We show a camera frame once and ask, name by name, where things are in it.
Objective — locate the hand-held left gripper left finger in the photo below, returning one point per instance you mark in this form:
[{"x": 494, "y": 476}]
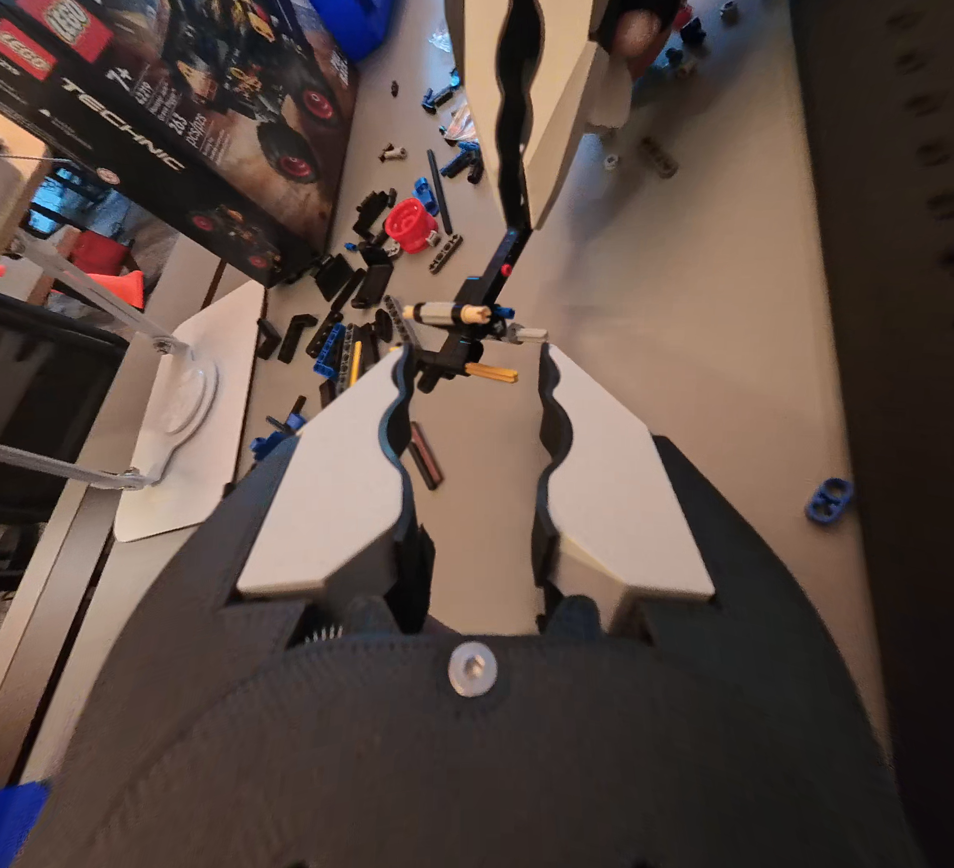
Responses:
[{"x": 320, "y": 510}]

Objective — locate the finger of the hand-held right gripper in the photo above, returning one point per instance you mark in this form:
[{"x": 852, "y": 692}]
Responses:
[
  {"x": 484, "y": 48},
  {"x": 574, "y": 26}
]

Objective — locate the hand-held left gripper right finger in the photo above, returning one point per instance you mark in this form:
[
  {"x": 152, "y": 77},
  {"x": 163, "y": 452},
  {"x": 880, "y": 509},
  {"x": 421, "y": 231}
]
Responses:
[{"x": 633, "y": 510}]

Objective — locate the black toy brick assembly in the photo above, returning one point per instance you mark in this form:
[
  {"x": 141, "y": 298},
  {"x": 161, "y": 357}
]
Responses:
[{"x": 454, "y": 313}]

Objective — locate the clear plastic parts bag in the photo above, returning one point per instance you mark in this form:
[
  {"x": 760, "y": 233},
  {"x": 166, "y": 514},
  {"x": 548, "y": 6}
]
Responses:
[
  {"x": 456, "y": 126},
  {"x": 440, "y": 38}
]

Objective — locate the blue and black brick cluster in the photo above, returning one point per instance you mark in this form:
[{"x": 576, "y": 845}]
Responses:
[{"x": 440, "y": 93}]

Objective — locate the blue axle connector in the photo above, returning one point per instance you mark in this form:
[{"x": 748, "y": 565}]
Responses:
[{"x": 272, "y": 439}]

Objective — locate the thin black toy axle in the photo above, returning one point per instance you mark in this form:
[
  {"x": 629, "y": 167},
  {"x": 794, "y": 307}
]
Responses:
[{"x": 287, "y": 415}]

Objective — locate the black and blue pin cluster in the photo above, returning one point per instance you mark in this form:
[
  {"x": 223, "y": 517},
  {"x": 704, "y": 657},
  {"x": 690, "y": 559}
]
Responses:
[{"x": 462, "y": 164}]

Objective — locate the white and black connector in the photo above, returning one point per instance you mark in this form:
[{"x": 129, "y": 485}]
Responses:
[{"x": 391, "y": 152}]

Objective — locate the long dark toy axle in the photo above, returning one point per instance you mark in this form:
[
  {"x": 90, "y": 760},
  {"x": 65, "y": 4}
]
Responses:
[{"x": 440, "y": 190}]

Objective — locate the yellow toy axle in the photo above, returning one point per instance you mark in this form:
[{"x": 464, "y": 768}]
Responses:
[{"x": 355, "y": 361}]

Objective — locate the short black toy beam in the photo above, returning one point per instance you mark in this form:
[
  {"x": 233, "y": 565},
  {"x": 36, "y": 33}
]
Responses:
[{"x": 659, "y": 156}]

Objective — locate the blue angled toy beam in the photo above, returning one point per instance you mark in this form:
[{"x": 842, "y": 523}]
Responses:
[{"x": 328, "y": 354}]

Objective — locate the black angled toy beam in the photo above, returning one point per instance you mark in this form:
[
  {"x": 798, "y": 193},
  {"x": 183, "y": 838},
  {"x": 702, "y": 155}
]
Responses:
[
  {"x": 294, "y": 335},
  {"x": 268, "y": 339}
]

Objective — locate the pile of black toy beams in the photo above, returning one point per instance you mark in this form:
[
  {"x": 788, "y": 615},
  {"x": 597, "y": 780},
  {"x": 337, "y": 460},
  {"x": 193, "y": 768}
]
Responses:
[{"x": 373, "y": 331}]

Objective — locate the red toy wheel hub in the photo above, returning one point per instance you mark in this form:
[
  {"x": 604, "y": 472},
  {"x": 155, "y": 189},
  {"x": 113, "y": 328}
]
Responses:
[{"x": 408, "y": 223}]

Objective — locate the black connector cluster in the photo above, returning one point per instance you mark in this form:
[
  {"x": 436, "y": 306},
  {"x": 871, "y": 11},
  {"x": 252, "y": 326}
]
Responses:
[{"x": 376, "y": 208}]

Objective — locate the small blue connector brick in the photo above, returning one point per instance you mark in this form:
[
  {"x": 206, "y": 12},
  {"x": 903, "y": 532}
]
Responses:
[{"x": 829, "y": 500}]

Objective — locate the white book stand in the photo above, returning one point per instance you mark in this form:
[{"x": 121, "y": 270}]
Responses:
[{"x": 216, "y": 331}]

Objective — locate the short grey toy beam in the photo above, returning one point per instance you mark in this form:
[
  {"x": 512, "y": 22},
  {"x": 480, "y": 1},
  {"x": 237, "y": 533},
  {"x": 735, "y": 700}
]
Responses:
[{"x": 446, "y": 253}]

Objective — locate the black panel with tab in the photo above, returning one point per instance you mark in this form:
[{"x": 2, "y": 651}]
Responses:
[{"x": 373, "y": 284}]

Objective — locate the black square toy panel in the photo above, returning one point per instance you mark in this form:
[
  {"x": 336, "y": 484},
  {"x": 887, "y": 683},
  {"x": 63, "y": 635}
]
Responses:
[{"x": 335, "y": 275}]

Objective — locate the black office chair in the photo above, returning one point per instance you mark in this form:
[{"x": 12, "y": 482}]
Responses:
[{"x": 52, "y": 398}]

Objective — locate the toy truck set box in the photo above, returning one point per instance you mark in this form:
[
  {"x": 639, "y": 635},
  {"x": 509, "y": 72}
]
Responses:
[{"x": 186, "y": 26}]

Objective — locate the orange cone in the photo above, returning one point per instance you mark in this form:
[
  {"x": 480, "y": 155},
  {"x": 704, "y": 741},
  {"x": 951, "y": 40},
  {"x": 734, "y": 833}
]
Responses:
[{"x": 112, "y": 287}]

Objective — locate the blue bin with white tag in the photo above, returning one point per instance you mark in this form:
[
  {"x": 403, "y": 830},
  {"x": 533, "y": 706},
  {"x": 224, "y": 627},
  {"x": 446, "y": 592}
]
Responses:
[{"x": 22, "y": 816}]

